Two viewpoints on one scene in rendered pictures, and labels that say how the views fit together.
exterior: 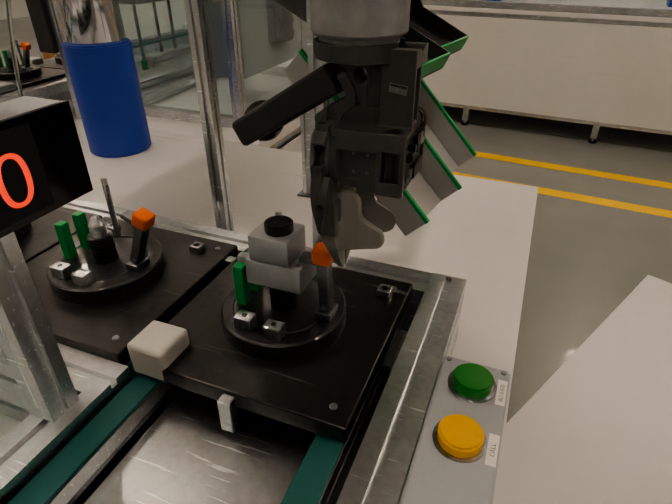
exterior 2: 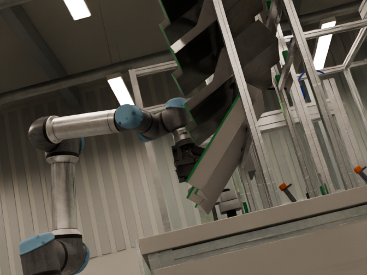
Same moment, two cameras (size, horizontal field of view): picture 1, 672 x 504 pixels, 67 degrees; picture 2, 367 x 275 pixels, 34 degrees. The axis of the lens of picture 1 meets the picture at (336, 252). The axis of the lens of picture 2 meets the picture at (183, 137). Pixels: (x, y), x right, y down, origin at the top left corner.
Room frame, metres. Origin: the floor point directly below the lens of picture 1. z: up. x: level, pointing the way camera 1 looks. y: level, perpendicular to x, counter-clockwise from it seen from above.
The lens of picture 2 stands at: (2.05, -0.80, 0.65)
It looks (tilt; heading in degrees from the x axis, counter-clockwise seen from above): 20 degrees up; 154
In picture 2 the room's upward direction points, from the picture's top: 14 degrees counter-clockwise
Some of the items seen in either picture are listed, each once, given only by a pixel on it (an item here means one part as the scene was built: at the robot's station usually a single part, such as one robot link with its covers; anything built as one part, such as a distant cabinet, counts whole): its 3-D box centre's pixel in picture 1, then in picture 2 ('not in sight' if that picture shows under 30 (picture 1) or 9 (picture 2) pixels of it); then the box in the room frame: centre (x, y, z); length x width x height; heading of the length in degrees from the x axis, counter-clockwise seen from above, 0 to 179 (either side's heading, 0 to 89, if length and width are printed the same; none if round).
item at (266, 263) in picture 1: (272, 248); (231, 199); (0.45, 0.07, 1.06); 0.08 x 0.04 x 0.07; 68
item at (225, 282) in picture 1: (285, 323); not in sight; (0.45, 0.06, 0.96); 0.24 x 0.24 x 0.02; 68
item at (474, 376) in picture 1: (472, 383); not in sight; (0.36, -0.14, 0.96); 0.04 x 0.04 x 0.02
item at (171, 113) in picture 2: not in sight; (178, 116); (0.42, -0.02, 1.37); 0.09 x 0.08 x 0.11; 41
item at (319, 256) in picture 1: (318, 276); (216, 210); (0.43, 0.02, 1.04); 0.04 x 0.02 x 0.08; 68
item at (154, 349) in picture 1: (160, 350); not in sight; (0.40, 0.19, 0.97); 0.05 x 0.05 x 0.04; 68
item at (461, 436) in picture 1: (459, 438); not in sight; (0.29, -0.11, 0.96); 0.04 x 0.04 x 0.02
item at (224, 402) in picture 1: (228, 413); not in sight; (0.33, 0.10, 0.95); 0.01 x 0.01 x 0.04; 68
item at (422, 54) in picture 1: (366, 116); (188, 161); (0.42, -0.03, 1.21); 0.09 x 0.08 x 0.12; 68
